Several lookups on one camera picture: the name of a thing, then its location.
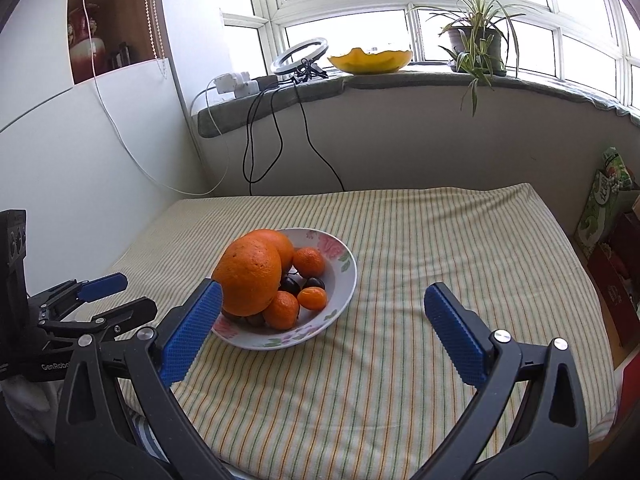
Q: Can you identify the tangerine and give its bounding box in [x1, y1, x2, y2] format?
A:
[262, 290, 301, 331]
[292, 247, 327, 278]

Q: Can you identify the blue striped cloth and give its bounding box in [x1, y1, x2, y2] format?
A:
[127, 405, 173, 463]

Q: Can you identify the black cable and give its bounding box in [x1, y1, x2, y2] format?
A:
[295, 82, 346, 192]
[243, 85, 286, 196]

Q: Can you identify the striped table cloth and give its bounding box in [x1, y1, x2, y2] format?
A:
[75, 182, 618, 480]

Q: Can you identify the green printed bag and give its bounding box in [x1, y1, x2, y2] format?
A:
[572, 146, 636, 261]

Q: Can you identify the white window frame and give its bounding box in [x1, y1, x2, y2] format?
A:
[220, 0, 640, 111]

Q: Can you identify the floral white plate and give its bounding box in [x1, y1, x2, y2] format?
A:
[210, 227, 358, 352]

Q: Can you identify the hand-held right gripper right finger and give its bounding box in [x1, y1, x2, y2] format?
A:
[424, 282, 591, 480]

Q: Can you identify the orange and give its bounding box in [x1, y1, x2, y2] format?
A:
[245, 229, 296, 273]
[211, 236, 283, 317]

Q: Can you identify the yellow bowl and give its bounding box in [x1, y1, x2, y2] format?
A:
[327, 47, 414, 76]

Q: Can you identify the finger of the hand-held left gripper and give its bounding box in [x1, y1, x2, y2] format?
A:
[27, 272, 128, 321]
[39, 296, 159, 349]

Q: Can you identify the white bead chain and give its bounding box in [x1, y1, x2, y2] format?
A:
[142, 0, 168, 79]

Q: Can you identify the grey window sill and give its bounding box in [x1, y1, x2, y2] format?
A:
[197, 67, 640, 138]

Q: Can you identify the orange kumquat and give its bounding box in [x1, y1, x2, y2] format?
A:
[297, 286, 329, 311]

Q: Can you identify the red vase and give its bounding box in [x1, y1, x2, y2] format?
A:
[67, 5, 107, 83]

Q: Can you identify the red box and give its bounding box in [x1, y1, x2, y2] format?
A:
[587, 242, 640, 346]

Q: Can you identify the wooden wall niche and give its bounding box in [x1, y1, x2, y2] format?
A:
[66, 0, 168, 86]

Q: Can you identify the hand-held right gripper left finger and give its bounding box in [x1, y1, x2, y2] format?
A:
[54, 278, 236, 480]

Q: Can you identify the person's left hand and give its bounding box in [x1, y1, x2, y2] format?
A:
[0, 377, 63, 441]

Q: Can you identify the white cable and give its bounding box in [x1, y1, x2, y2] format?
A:
[82, 0, 231, 196]

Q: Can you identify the potted spider plant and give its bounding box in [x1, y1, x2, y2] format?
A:
[407, 0, 538, 118]

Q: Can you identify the white power adapter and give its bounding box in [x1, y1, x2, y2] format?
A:
[215, 74, 251, 95]

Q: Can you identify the ring light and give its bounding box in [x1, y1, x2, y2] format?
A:
[270, 36, 331, 83]

